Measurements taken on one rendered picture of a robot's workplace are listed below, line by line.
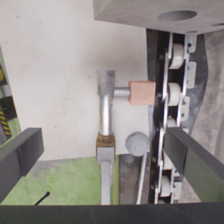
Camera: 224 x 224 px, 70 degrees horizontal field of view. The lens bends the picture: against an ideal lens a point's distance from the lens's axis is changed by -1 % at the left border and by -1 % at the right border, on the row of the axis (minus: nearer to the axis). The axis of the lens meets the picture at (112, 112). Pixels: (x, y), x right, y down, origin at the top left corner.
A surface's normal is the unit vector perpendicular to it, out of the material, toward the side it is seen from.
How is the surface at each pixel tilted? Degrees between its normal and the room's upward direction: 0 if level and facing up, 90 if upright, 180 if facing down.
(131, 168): 0
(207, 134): 49
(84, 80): 0
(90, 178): 0
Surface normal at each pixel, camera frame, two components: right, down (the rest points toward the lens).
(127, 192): 0.02, 0.26
